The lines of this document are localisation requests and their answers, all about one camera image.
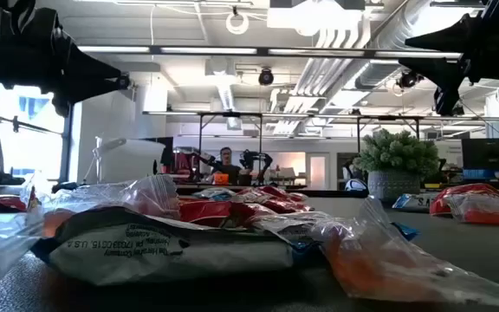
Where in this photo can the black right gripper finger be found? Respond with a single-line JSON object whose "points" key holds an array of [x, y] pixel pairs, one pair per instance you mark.
{"points": [[449, 39], [444, 73]]}

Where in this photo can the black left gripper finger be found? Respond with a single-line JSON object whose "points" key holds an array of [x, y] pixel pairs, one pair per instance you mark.
{"points": [[65, 97], [89, 67]]}

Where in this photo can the white blue Hershey's bar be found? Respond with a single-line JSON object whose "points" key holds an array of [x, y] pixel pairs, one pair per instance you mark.
{"points": [[284, 227], [167, 255], [414, 202]]}

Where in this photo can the orange candy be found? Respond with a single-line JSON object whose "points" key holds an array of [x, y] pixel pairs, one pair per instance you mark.
{"points": [[362, 268], [487, 214]]}

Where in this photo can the black ceiling spot light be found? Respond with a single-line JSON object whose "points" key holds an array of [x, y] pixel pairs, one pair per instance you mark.
{"points": [[266, 77], [407, 80], [124, 82]]}

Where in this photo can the white plastic bucket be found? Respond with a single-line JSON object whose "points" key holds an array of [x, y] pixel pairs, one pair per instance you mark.
{"points": [[132, 162]]}

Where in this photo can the artificial succulent in pot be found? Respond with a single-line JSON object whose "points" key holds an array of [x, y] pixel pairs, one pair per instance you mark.
{"points": [[397, 156]]}

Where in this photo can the blue box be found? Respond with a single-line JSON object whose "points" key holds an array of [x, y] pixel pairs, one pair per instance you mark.
{"points": [[479, 174]]}

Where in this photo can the black and white ball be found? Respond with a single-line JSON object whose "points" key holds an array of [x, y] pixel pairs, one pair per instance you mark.
{"points": [[355, 185]]}

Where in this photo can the white door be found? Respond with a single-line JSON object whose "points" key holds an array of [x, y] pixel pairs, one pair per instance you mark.
{"points": [[318, 171]]}

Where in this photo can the person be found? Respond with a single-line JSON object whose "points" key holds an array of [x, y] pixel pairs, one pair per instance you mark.
{"points": [[225, 167]]}

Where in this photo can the black overhead light beam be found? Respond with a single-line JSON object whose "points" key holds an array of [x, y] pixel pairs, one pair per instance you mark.
{"points": [[267, 52]]}

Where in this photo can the black textured table mat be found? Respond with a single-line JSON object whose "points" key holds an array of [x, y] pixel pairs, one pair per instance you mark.
{"points": [[449, 260]]}

